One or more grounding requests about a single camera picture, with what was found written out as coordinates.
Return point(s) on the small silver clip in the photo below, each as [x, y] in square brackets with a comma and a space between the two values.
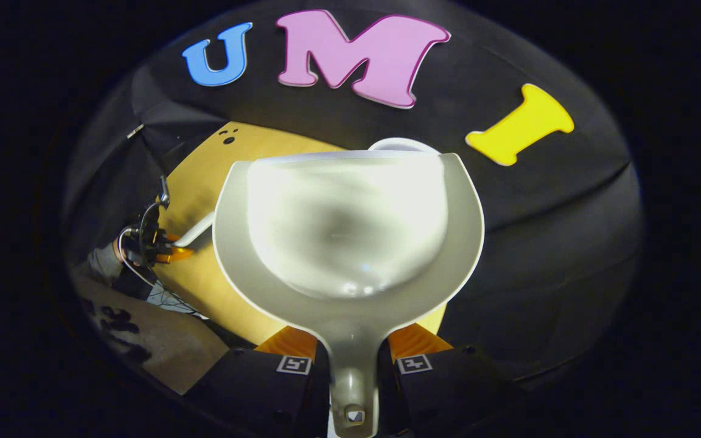
[135, 131]

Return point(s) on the black backdrop cloth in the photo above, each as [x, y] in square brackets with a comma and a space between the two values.
[539, 243]

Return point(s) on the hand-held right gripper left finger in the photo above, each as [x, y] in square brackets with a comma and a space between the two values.
[265, 389]

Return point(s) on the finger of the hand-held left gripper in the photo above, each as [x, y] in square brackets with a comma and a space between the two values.
[174, 252]

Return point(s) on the wooden desktop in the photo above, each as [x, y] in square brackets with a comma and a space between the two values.
[204, 292]

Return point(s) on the white ribbed garbage bin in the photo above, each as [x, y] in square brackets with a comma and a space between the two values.
[402, 143]

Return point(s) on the white dustpan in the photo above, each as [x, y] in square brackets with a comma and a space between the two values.
[350, 231]

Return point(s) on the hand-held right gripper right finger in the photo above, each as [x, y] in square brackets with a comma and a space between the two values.
[448, 395]

